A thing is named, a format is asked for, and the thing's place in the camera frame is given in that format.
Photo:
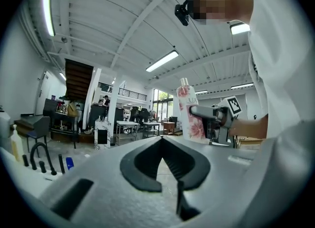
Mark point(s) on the pink floral bottle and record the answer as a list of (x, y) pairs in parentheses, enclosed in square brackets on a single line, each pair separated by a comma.
[(193, 128)]

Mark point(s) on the round wooden table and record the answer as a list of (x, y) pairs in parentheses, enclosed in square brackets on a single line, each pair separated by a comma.
[(251, 140)]

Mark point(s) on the black head-mounted camera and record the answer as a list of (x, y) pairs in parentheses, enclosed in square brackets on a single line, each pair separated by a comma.
[(182, 12)]

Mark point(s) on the white metal table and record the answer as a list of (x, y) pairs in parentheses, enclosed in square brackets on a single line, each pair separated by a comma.
[(151, 124), (126, 123)]

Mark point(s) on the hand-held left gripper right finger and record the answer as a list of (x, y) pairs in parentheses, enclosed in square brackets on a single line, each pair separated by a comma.
[(194, 170)]

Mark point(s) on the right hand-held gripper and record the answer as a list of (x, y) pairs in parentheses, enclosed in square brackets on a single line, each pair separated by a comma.
[(224, 123)]

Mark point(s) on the large glass window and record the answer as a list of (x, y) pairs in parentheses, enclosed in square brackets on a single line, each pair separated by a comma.
[(163, 105)]

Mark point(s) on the white square column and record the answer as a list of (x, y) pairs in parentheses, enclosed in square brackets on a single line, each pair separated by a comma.
[(114, 108)]

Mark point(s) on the black mezzanine railing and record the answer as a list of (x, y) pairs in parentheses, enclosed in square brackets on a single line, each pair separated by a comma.
[(133, 94)]

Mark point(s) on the person's head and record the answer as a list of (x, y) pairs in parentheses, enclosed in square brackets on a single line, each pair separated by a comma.
[(231, 0)]

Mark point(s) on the white door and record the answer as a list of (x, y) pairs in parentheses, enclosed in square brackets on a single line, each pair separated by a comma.
[(43, 94)]

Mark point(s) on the person's right forearm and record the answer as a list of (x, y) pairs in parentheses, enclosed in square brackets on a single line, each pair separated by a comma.
[(251, 127)]

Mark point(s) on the black curved faucet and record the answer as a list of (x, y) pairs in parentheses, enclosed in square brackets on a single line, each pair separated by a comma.
[(43, 156)]

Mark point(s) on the black desk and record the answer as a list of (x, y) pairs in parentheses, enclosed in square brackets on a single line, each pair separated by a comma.
[(64, 117)]

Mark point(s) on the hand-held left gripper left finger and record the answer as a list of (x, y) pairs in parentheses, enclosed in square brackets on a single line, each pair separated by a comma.
[(137, 172)]

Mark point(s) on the fluorescent ceiling light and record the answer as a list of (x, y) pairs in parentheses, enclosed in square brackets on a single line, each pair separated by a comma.
[(162, 60), (240, 28), (201, 91), (242, 86), (62, 76), (48, 12)]

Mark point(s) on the marbled white cabinet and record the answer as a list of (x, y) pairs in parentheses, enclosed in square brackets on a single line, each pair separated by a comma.
[(103, 133)]

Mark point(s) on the small wooden side table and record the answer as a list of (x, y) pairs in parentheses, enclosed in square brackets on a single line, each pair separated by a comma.
[(169, 126)]

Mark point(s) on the person's white shirt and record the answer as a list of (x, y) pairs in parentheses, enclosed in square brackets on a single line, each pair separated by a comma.
[(283, 62)]

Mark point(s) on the yellow pump soap bottle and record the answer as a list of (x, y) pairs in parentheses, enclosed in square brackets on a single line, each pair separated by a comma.
[(16, 145)]

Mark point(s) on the grey chair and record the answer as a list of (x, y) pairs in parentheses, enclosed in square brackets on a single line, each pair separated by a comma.
[(39, 127)]

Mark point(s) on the brown wooden staircase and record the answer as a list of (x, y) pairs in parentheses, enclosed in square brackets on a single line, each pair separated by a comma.
[(78, 79)]

